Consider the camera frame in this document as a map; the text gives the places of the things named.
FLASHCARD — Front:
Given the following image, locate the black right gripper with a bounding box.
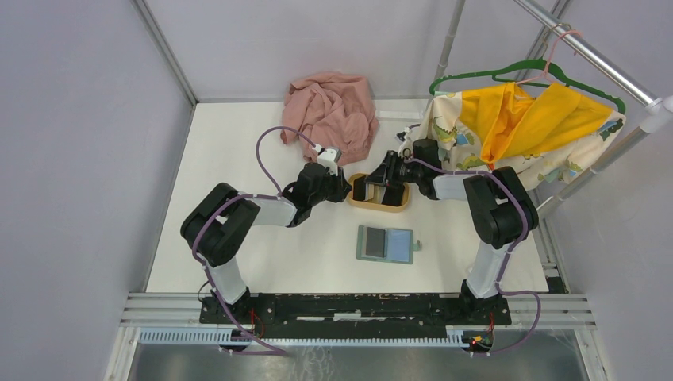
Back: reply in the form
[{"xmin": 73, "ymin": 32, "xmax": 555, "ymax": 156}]
[{"xmin": 365, "ymin": 150, "xmax": 423, "ymax": 189}]

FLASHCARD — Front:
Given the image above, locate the green leather card holder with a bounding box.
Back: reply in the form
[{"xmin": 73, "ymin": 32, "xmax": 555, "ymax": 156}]
[{"xmin": 356, "ymin": 225, "xmax": 422, "ymax": 264}]

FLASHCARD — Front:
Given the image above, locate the black VIP card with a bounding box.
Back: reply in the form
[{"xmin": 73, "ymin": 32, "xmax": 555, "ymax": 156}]
[{"xmin": 364, "ymin": 227, "xmax": 386, "ymax": 258}]

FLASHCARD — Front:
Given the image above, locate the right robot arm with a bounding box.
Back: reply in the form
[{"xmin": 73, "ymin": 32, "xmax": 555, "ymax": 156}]
[{"xmin": 353, "ymin": 139, "xmax": 539, "ymax": 324}]

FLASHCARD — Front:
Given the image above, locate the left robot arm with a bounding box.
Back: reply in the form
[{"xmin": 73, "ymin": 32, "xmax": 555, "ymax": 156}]
[{"xmin": 180, "ymin": 163, "xmax": 352, "ymax": 324}]

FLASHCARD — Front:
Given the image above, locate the black card in tray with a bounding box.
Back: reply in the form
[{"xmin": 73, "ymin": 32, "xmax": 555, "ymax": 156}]
[{"xmin": 352, "ymin": 176, "xmax": 374, "ymax": 202}]

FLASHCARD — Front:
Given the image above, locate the tan oval tray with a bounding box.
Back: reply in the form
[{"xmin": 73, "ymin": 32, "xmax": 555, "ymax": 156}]
[{"xmin": 347, "ymin": 173, "xmax": 410, "ymax": 213}]

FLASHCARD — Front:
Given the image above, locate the pink crumpled cloth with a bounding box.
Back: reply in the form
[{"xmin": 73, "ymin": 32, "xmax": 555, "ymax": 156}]
[{"xmin": 281, "ymin": 71, "xmax": 379, "ymax": 166}]

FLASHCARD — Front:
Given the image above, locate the dinosaur print yellow garment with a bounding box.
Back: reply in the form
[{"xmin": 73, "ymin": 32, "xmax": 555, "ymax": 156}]
[{"xmin": 411, "ymin": 83, "xmax": 625, "ymax": 191}]

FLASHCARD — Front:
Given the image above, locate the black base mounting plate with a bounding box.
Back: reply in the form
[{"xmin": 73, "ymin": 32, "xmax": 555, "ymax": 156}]
[{"xmin": 228, "ymin": 293, "xmax": 512, "ymax": 339}]

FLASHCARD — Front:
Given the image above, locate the green clothes hanger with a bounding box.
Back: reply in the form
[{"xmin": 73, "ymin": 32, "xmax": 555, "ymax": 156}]
[{"xmin": 428, "ymin": 57, "xmax": 628, "ymax": 114}]

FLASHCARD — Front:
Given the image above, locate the pink clothes hanger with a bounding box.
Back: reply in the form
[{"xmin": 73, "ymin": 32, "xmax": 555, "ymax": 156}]
[{"xmin": 515, "ymin": 23, "xmax": 583, "ymax": 86}]

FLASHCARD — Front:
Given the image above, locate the metal clothes rack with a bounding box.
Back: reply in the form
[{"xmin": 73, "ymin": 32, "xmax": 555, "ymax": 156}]
[{"xmin": 418, "ymin": 0, "xmax": 673, "ymax": 219}]

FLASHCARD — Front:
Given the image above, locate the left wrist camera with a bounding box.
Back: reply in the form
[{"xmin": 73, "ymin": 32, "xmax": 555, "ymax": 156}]
[{"xmin": 313, "ymin": 144, "xmax": 341, "ymax": 175}]

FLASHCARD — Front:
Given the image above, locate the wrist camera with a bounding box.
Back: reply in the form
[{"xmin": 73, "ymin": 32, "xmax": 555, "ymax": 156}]
[
  {"xmin": 395, "ymin": 125, "xmax": 416, "ymax": 144},
  {"xmin": 313, "ymin": 144, "xmax": 341, "ymax": 175}
]

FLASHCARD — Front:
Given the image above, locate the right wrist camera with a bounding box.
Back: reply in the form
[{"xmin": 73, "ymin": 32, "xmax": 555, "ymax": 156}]
[{"xmin": 395, "ymin": 125, "xmax": 416, "ymax": 144}]

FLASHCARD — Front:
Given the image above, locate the white perforated cable duct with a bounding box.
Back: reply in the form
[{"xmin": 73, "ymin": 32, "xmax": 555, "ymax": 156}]
[{"xmin": 139, "ymin": 328, "xmax": 467, "ymax": 348}]

